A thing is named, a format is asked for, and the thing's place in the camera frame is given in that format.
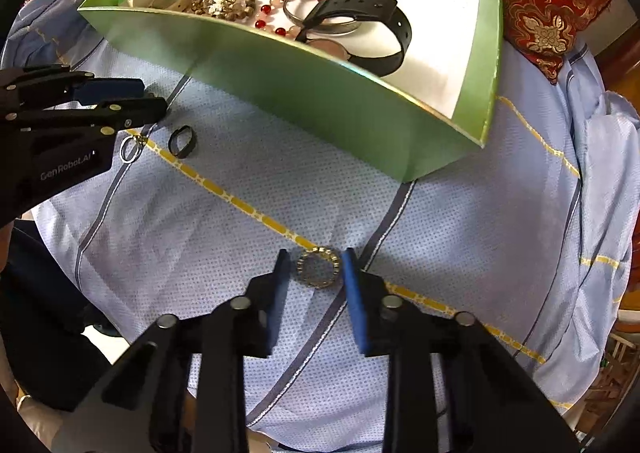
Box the thin silver ring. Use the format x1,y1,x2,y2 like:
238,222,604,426
119,135,147,164

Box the blue dotted cloth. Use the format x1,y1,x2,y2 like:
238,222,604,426
0,0,640,453

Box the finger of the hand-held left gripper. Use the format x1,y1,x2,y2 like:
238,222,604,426
0,64,147,108
0,97,169,138

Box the black wrist watch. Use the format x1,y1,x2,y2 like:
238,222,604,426
295,0,412,78

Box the green cardboard box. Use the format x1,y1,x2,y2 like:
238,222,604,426
77,0,502,184

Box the brown bead bracelet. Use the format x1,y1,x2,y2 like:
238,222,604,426
190,0,259,24

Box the purple and pink bead bracelet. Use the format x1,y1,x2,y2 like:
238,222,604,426
252,0,335,38

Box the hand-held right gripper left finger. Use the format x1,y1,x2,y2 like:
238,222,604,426
75,248,292,453

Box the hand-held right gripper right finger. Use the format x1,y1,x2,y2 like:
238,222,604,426
341,247,581,453

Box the person's dark trousers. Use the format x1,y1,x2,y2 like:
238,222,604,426
0,225,132,414

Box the silver metal bangle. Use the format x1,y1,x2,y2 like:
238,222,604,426
282,0,362,36

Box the gold ring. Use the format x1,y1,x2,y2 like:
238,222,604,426
296,246,342,290

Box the black ring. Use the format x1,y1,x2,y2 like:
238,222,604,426
168,125,195,158

